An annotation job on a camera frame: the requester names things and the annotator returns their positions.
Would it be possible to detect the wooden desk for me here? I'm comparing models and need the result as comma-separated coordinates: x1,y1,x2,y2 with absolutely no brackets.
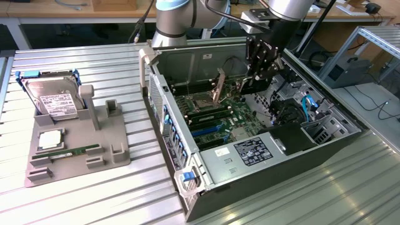
0,0,397,25

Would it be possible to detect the blue disk wire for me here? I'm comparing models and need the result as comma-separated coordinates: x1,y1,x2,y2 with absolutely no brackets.
300,92,317,123

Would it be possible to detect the black slanted pole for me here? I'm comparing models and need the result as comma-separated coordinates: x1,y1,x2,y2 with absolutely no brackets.
295,0,339,58

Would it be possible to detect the black RAM slot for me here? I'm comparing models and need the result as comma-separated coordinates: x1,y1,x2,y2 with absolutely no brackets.
173,82,215,91
172,80,213,89
189,112,229,121
187,106,227,116
188,109,228,119
191,114,231,124

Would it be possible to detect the metal socket cover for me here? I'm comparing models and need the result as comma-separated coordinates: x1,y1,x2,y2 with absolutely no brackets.
211,88,223,104

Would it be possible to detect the black cable with plug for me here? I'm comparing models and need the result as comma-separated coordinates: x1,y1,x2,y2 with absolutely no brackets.
132,0,157,44

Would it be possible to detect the black plastic duct cover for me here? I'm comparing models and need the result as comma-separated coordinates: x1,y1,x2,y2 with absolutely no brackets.
259,123,320,157

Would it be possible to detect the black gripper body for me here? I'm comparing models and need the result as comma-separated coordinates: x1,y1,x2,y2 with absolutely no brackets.
245,20,303,82

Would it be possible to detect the silver hard disk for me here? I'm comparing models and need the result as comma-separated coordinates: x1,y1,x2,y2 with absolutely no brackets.
25,76,85,121

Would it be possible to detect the silver chipset heat sink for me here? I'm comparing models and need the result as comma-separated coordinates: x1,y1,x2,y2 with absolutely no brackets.
231,127,251,139

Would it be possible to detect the CPU socket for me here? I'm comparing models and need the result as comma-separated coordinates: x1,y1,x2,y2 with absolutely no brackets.
189,93,213,111

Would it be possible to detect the blue disk caddy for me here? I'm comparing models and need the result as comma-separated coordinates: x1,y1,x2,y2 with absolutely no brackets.
15,68,83,118

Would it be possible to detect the grey plastic parts rack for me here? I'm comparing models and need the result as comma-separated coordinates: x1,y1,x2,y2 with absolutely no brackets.
24,84,132,188

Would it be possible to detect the aluminium profile frame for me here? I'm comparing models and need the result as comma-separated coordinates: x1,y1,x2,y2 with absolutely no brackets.
317,25,400,90

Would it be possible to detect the green RAM stick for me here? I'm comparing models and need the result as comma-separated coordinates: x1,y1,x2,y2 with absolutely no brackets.
32,143,101,159

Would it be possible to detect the black power adapter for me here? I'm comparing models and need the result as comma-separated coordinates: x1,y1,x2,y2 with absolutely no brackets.
364,2,381,14

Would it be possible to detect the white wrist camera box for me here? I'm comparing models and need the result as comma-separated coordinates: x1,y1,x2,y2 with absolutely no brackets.
240,9,272,33

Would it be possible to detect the green motherboard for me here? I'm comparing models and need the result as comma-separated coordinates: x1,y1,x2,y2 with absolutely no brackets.
169,77,277,150

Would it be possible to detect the grey device box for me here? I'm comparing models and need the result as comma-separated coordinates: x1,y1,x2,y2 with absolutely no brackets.
324,57,380,89

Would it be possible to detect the black camera cable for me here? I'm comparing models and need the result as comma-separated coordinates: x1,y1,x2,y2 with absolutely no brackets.
204,0,273,32

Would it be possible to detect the grey power supply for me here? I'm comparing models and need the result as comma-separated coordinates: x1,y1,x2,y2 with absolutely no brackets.
199,132,287,186

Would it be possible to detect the open black PC case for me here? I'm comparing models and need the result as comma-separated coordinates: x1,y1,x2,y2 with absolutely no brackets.
139,38,369,222

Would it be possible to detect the silver CPU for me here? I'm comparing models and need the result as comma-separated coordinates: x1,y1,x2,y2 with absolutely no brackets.
37,131,64,150

